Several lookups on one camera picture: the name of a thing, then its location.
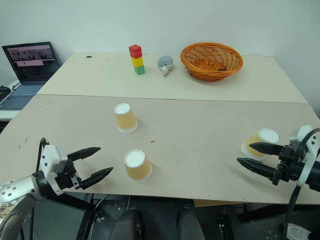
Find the black device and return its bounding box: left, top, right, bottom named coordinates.
left=0, top=85, right=12, bottom=104

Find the white object under table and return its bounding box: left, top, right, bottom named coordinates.
left=287, top=222, right=314, bottom=240

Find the red cube block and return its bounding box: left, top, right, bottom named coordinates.
left=128, top=44, right=143, bottom=59

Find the grey plush toy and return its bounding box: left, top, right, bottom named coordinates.
left=156, top=55, right=175, bottom=78

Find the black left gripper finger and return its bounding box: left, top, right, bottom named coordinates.
left=66, top=146, right=102, bottom=162
left=80, top=166, right=115, bottom=191

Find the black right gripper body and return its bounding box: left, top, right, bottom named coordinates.
left=272, top=144, right=308, bottom=187

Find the green cube block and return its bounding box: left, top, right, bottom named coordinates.
left=133, top=64, right=146, bottom=76

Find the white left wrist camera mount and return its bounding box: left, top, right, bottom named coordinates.
left=39, top=144, right=69, bottom=197

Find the dark rounded shape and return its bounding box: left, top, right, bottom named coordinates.
left=112, top=209, right=145, bottom=240
left=177, top=207, right=205, bottom=240

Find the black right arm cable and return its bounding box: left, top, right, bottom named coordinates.
left=283, top=127, right=320, bottom=240

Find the orange wicker basket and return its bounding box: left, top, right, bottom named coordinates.
left=180, top=41, right=244, bottom=83

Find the grey open laptop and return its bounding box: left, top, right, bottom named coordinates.
left=0, top=41, right=61, bottom=111

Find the brown cardboard sheet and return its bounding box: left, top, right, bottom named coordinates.
left=194, top=199, right=247, bottom=209

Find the yellow cube block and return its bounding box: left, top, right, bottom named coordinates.
left=130, top=56, right=145, bottom=69

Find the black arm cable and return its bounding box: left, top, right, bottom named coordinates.
left=36, top=136, right=50, bottom=174
left=283, top=127, right=320, bottom=240

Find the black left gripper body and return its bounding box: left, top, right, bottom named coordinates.
left=53, top=159, right=85, bottom=192

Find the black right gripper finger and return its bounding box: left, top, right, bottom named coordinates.
left=248, top=142, right=283, bottom=156
left=236, top=157, right=278, bottom=183

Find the brown ribbed paper cup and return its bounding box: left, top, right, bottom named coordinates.
left=123, top=148, right=153, bottom=184
left=240, top=127, right=280, bottom=161
left=113, top=102, right=139, bottom=134

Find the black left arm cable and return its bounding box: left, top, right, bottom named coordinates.
left=36, top=136, right=50, bottom=174

